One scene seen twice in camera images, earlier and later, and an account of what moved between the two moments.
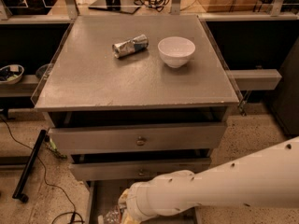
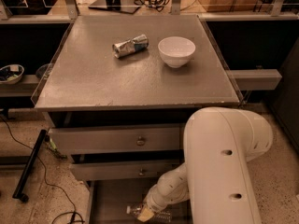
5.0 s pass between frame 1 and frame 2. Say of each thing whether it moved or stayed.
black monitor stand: stayed
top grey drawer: stayed
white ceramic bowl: stayed
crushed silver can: stayed
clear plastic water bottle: moved
